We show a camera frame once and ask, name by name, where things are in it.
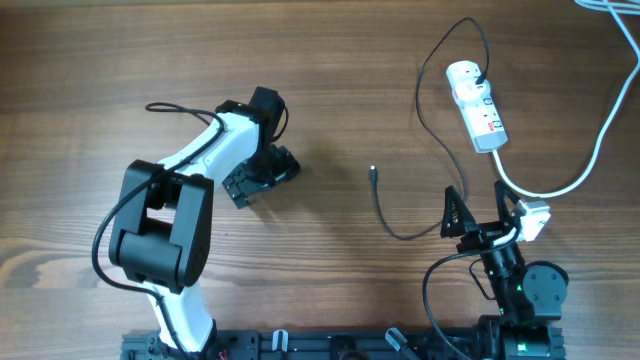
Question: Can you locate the black charger cable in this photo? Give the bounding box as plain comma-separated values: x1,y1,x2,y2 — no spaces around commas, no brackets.
368,17,492,242

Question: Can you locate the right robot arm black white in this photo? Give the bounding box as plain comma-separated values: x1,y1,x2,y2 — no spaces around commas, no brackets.
440,181,569,359

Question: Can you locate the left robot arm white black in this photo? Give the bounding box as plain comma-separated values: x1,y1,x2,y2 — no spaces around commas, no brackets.
95,87,300,359

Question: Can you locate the white charger adapter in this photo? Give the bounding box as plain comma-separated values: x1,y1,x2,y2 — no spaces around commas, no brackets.
452,79,491,107

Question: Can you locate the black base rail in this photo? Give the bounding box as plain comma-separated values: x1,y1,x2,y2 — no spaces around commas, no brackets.
119,327,567,360

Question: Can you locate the white power strip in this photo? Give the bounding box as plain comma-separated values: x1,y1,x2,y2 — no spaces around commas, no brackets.
446,60,508,154

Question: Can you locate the white power strip cord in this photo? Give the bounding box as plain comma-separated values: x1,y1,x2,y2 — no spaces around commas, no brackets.
490,0,640,200

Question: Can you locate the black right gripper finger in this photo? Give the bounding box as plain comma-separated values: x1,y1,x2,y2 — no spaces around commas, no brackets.
494,180,520,225
440,185,476,238

